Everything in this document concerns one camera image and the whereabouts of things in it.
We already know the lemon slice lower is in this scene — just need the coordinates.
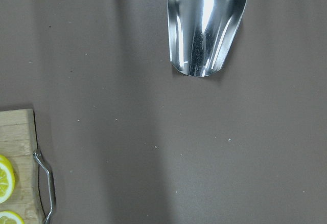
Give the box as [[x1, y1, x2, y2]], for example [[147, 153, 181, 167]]
[[0, 211, 25, 224]]

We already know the lemon slice upper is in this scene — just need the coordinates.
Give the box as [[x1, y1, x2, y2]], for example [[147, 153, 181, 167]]
[[1, 155, 15, 204]]

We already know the lemon slice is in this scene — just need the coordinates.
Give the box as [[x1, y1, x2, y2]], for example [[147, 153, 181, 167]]
[[1, 155, 15, 204], [0, 211, 25, 224]]

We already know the metal scoop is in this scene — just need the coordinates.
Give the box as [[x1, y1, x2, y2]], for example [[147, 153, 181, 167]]
[[167, 0, 247, 77]]

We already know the wooden cutting board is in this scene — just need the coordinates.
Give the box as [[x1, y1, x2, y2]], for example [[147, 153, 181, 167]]
[[1, 109, 44, 223]]

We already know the metal board handle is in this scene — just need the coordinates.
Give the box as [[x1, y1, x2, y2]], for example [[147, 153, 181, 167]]
[[33, 149, 56, 224]]

